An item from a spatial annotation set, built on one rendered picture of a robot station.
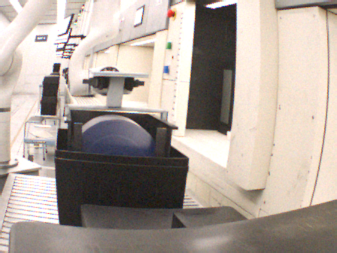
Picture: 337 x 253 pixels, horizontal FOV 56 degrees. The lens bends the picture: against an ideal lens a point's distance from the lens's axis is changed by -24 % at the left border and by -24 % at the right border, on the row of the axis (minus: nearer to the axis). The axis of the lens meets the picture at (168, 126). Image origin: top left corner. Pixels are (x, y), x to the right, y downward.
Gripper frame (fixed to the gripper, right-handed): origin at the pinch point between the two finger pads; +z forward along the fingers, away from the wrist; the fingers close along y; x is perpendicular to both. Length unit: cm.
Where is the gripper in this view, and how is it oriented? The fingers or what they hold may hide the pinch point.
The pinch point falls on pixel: (115, 83)
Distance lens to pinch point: 87.9
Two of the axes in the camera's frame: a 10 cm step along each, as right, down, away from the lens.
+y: -9.6, -0.6, -2.7
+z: 2.6, 1.5, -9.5
